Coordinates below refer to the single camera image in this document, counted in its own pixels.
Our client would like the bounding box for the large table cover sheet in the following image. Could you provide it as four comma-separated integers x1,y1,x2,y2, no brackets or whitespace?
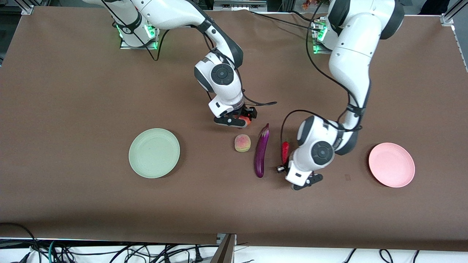
0,7,468,252

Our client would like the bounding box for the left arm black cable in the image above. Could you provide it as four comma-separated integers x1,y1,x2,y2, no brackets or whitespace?
280,0,366,148

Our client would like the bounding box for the purple eggplant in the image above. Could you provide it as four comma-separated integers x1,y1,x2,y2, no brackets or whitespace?
254,123,270,178

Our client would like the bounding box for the black floor cable loop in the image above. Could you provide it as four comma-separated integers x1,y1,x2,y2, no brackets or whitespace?
0,222,41,263

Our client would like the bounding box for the pale green plate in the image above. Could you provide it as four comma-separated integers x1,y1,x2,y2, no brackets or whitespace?
128,128,181,179

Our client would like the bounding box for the aluminium profile post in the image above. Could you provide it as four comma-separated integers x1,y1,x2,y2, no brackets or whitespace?
210,233,237,263

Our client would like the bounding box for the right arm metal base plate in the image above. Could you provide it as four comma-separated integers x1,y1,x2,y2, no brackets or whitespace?
120,37,158,50

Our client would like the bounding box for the silver metal rail unit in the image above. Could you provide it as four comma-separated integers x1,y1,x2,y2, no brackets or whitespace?
213,0,268,11

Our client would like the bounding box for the dark background object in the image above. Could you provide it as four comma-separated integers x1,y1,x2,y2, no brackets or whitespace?
420,0,449,15

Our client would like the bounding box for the pink plate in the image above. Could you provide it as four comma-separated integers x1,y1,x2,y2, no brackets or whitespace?
368,142,416,188

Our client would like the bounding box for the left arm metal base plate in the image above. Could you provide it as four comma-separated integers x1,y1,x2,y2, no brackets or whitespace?
313,20,334,55

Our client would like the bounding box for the long black table cable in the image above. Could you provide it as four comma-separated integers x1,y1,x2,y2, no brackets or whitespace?
249,10,322,30

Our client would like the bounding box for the short black table cable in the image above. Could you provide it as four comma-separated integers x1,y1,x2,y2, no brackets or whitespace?
289,10,320,24

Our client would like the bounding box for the pink yellow peach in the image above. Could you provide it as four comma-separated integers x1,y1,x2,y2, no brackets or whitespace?
234,134,252,153

